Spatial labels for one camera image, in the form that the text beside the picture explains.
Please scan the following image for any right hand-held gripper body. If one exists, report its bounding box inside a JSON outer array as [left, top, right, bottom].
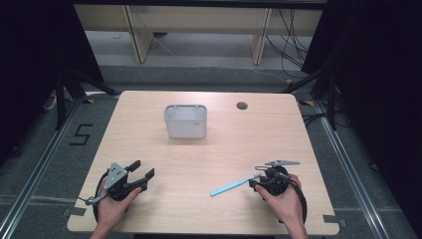
[[254, 159, 302, 197]]

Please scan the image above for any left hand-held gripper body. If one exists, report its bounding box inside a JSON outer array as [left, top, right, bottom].
[[79, 161, 148, 205]]

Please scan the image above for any blue toothbrush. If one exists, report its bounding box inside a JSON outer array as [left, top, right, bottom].
[[209, 171, 263, 198]]

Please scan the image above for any white plastic container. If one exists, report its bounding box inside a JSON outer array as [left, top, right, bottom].
[[163, 104, 208, 139]]

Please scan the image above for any person's right hand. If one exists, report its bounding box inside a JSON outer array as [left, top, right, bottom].
[[254, 174, 306, 227]]

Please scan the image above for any person's left hand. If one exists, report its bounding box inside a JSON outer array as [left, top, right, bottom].
[[97, 178, 143, 231]]

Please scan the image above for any grey tape strip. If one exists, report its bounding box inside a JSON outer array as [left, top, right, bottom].
[[322, 214, 348, 229], [62, 206, 88, 218]]

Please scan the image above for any black metal stand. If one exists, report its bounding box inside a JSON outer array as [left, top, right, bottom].
[[280, 63, 340, 131], [54, 68, 120, 131]]

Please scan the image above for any black curtain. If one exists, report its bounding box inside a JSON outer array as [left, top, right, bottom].
[[301, 0, 422, 230], [0, 0, 105, 167]]

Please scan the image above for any beige wooden desk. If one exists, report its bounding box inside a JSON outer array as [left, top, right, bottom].
[[73, 3, 324, 67]]

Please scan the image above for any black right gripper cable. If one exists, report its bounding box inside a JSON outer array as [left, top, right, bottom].
[[278, 172, 309, 225]]

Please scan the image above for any aluminium floor rail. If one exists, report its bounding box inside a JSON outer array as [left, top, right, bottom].
[[313, 100, 392, 239], [0, 98, 84, 239]]

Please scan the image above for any black floor cable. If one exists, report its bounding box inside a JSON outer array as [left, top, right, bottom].
[[302, 111, 352, 129]]

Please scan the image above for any white floor cable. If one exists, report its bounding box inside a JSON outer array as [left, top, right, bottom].
[[212, 65, 289, 83]]

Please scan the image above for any bundle of black cables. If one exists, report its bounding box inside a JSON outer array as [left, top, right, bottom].
[[265, 9, 315, 79]]

